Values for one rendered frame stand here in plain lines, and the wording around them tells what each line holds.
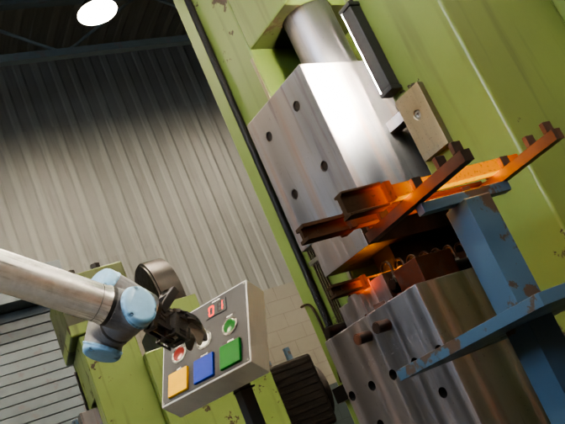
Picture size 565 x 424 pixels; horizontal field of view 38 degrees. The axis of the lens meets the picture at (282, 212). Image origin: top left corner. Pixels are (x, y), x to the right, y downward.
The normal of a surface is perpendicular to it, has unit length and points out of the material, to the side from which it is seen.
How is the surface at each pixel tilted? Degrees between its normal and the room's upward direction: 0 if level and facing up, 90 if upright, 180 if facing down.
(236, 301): 60
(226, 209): 90
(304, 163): 90
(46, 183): 90
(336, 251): 90
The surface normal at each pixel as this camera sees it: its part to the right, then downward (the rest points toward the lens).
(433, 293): 0.48, -0.45
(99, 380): 0.27, -0.40
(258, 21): -0.79, 0.14
